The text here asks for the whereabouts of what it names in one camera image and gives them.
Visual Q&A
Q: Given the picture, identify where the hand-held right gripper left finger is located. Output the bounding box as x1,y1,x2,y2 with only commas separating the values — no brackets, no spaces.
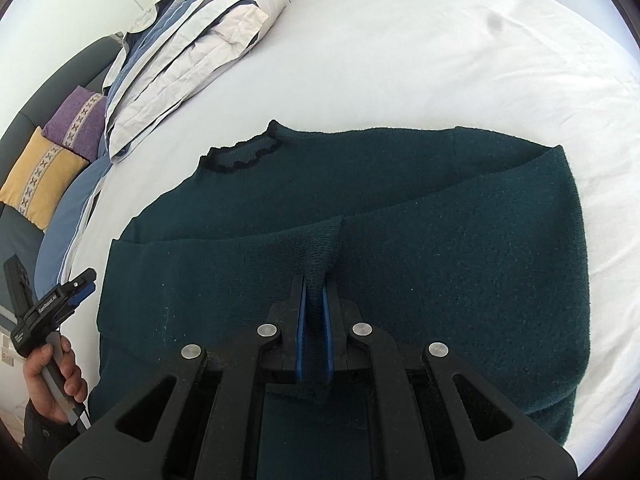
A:
50,274,307,480

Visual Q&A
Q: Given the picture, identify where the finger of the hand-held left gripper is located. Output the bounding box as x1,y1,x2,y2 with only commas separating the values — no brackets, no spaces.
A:
64,284,96,312
56,268,97,297

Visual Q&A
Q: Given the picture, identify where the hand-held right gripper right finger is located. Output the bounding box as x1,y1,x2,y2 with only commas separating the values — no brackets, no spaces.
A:
322,277,578,480

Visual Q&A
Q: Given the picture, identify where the dark green knit sweater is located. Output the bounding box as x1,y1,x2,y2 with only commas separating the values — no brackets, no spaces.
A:
95,120,593,480

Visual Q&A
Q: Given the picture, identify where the person's left forearm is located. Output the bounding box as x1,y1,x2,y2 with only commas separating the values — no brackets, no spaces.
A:
21,402,93,466

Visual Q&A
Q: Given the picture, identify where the person's left hand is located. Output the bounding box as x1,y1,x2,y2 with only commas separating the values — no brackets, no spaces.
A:
22,335,89,423

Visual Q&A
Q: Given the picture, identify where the blue pillow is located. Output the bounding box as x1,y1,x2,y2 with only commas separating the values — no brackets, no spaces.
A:
37,145,118,301

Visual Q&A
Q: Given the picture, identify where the yellow cushion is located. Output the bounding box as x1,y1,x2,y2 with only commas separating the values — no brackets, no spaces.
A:
0,127,91,233

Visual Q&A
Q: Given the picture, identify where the purple cushion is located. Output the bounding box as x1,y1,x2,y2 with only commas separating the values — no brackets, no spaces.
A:
42,85,108,163

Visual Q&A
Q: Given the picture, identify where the grey padded headboard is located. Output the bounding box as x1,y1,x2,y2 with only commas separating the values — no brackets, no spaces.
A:
0,35,125,311

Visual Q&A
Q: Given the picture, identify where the folded grey blue duvet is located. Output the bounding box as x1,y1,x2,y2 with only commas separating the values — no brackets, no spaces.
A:
102,0,289,166

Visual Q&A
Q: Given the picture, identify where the bed with white sheet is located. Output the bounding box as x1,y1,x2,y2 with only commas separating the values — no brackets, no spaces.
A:
65,0,640,476

